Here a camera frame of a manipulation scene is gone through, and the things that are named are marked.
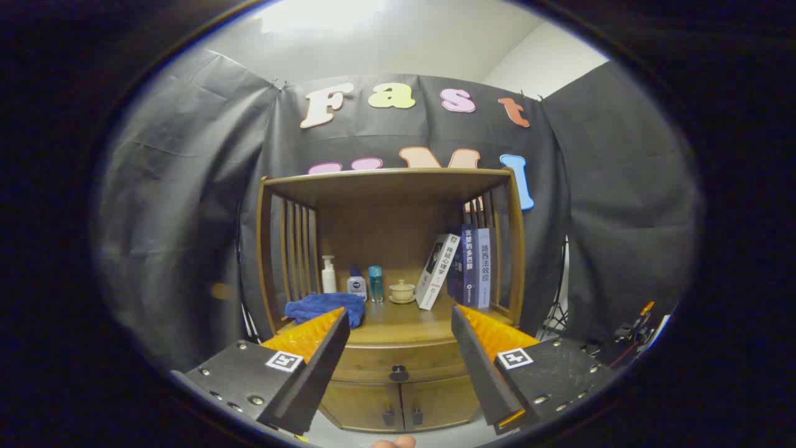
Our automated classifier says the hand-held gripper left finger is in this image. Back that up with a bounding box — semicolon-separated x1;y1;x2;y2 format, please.
171;306;351;436

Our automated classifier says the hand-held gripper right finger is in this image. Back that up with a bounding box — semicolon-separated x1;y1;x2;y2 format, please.
451;304;622;435

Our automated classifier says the wooden drawer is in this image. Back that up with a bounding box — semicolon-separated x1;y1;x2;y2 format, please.
331;340;471;384

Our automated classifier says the wooden cabinet door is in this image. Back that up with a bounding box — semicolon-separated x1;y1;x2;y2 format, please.
319;381;404;433
401;375;481;431

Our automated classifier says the wooden cabinet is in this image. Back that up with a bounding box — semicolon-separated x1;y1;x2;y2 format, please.
256;167;527;434

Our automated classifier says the blue folded towel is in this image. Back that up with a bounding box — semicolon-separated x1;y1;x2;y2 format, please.
285;292;366;329

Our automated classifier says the small white bottle blue cap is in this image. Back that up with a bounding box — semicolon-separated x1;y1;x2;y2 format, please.
346;266;368;301

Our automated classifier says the dark blue book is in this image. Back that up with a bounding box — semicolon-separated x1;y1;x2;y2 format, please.
447;224;478;307

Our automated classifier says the light blue book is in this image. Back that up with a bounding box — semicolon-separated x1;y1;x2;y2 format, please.
474;228;492;309

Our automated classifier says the white book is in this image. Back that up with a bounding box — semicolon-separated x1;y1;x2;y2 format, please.
415;233;462;310

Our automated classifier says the beige lidded teacup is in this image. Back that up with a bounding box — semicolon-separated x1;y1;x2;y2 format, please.
389;279;417;305

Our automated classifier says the black device with orange part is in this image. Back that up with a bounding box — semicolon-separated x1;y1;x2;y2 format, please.
600;302;672;368

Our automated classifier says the black backdrop cloth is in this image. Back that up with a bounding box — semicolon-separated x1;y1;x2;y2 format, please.
93;47;706;374

